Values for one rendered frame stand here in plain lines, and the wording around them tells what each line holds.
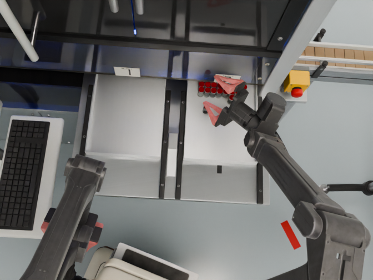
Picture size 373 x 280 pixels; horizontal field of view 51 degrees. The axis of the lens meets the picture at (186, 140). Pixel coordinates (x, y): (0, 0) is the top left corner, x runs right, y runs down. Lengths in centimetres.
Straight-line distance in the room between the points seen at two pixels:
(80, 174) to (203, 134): 67
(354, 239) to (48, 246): 50
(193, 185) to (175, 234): 89
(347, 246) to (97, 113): 102
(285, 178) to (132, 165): 69
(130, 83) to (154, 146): 26
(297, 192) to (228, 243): 150
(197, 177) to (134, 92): 39
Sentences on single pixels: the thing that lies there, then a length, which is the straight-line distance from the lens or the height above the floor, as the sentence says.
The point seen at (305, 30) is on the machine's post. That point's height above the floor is 133.
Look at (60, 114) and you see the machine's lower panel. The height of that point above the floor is 57.
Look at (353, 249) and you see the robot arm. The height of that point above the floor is 160.
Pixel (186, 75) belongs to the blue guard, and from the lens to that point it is 135.
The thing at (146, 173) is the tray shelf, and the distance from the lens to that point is 138.
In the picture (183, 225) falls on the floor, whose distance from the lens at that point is 223.
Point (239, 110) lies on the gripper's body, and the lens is 106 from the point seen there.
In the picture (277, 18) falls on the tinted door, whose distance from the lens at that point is 109.
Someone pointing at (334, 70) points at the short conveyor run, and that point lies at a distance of 159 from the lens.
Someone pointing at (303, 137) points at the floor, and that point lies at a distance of 249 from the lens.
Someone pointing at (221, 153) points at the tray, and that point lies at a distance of 141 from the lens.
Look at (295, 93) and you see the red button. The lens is 141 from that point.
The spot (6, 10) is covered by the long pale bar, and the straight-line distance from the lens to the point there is 105.
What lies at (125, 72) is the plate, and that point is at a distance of 136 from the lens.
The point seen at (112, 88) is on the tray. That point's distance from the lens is 149.
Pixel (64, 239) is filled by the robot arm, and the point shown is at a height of 151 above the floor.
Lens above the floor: 222
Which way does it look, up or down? 72 degrees down
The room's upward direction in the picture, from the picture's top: 11 degrees clockwise
